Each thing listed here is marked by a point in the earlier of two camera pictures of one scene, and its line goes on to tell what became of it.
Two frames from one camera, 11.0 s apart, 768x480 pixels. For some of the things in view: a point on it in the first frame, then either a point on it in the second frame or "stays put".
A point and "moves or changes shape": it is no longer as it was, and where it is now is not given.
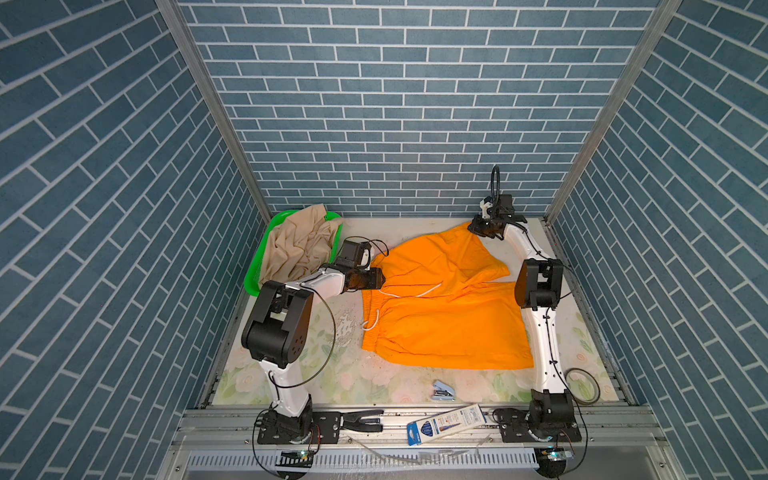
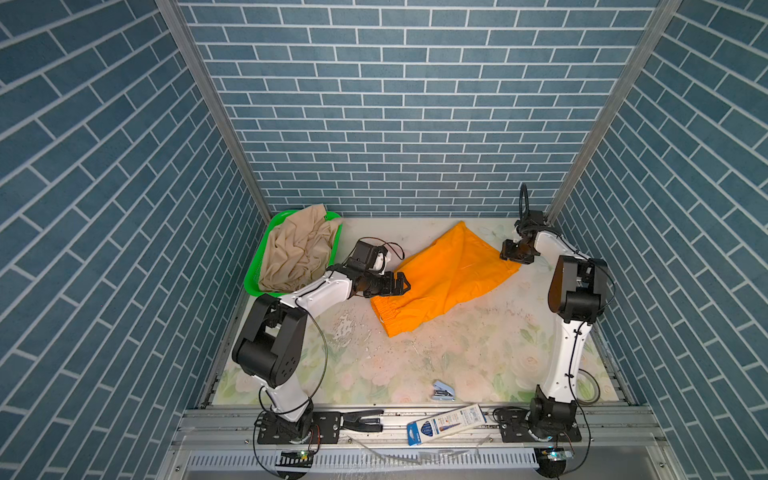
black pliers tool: [351, 420] stays put
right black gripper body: [483, 227] -> [515, 252]
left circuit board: [295, 459] stays put
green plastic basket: [251, 285] stays put
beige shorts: [298, 246] stays put
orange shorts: [444, 304] moves or changes shape
